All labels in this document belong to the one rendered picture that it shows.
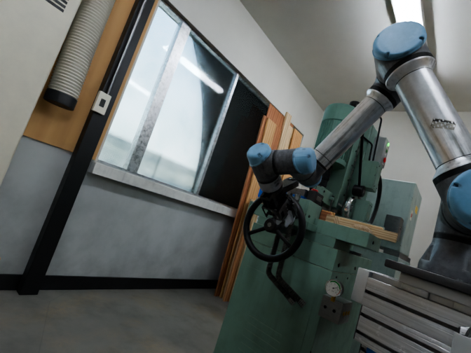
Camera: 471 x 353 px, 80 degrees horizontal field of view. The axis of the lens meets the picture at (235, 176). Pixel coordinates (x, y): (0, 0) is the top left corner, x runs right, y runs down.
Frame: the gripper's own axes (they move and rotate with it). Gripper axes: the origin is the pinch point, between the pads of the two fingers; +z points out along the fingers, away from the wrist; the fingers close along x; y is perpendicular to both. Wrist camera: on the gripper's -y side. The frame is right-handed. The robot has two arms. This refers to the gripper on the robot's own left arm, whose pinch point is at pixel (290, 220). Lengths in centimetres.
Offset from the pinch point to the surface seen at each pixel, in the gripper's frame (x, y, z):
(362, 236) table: 19.1, -14.5, 19.0
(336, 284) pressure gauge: 16.2, 5.9, 23.7
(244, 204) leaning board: -130, -77, 113
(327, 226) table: 4.8, -14.5, 19.0
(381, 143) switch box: 5, -85, 28
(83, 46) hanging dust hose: -123, -24, -73
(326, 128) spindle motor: -12, -61, 2
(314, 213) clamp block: -1.6, -16.7, 15.5
